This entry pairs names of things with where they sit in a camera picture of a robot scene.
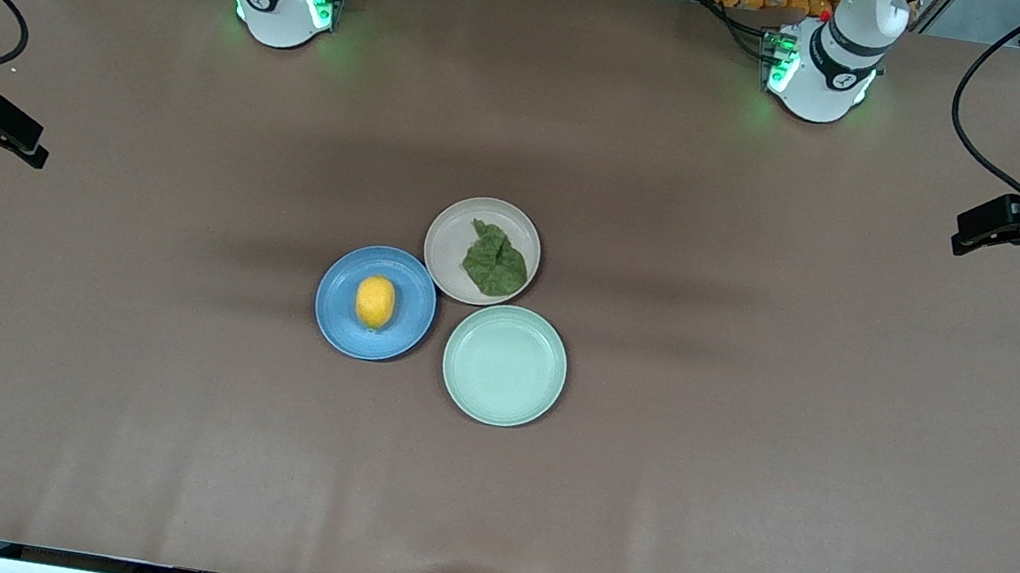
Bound yellow lemon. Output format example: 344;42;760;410
351;272;400;333

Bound green lettuce leaf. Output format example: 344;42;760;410
457;217;537;303

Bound blue plate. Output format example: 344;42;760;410
307;237;446;371

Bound brown table cover mat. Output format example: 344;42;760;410
0;0;1020;573

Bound pale pink plate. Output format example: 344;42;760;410
415;188;549;315

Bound mint green plate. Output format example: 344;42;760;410
434;296;576;436

